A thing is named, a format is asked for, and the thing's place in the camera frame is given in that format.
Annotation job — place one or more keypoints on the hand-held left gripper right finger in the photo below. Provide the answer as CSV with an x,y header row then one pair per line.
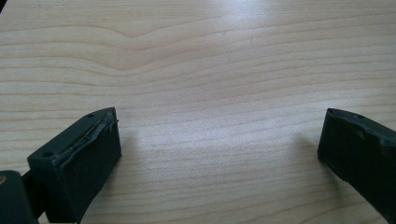
x,y
361,152

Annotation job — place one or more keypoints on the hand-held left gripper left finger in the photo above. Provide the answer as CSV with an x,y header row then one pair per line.
x,y
77,161

